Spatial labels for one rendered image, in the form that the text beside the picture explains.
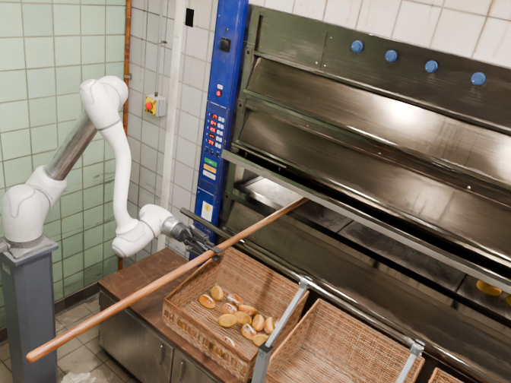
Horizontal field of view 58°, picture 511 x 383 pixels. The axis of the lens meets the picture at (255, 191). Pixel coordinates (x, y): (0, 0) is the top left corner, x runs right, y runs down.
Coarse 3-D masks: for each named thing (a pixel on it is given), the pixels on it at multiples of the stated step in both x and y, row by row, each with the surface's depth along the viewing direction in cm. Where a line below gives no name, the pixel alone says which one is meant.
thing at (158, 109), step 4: (148, 96) 260; (152, 96) 261; (148, 100) 260; (152, 100) 258; (156, 100) 256; (160, 100) 258; (164, 100) 260; (152, 104) 259; (156, 104) 257; (160, 104) 259; (164, 104) 262; (152, 108) 260; (156, 108) 258; (160, 108) 260; (164, 108) 263; (148, 112) 263; (152, 112) 261; (156, 112) 259; (160, 112) 262; (164, 112) 264; (156, 116) 261
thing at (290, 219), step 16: (240, 192) 247; (272, 208) 236; (304, 224) 227; (336, 240) 218; (368, 256) 210; (384, 272) 207; (400, 272) 203; (416, 288) 200; (432, 288) 196; (448, 304) 193; (464, 304) 189; (480, 320) 187; (496, 320) 183
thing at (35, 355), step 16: (288, 208) 232; (256, 224) 213; (208, 256) 187; (176, 272) 174; (144, 288) 163; (128, 304) 156; (96, 320) 147; (64, 336) 139; (32, 352) 132; (48, 352) 134
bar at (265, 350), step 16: (208, 224) 214; (240, 240) 206; (256, 256) 200; (288, 272) 192; (304, 288) 188; (320, 288) 185; (352, 304) 179; (368, 320) 174; (272, 336) 184; (400, 336) 168; (416, 352) 164; (256, 368) 186
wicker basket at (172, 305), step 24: (216, 264) 258; (240, 264) 254; (192, 288) 247; (240, 288) 255; (264, 288) 247; (288, 288) 239; (168, 312) 237; (216, 312) 248; (192, 336) 224; (216, 336) 213; (240, 336) 235; (216, 360) 218; (240, 360) 207
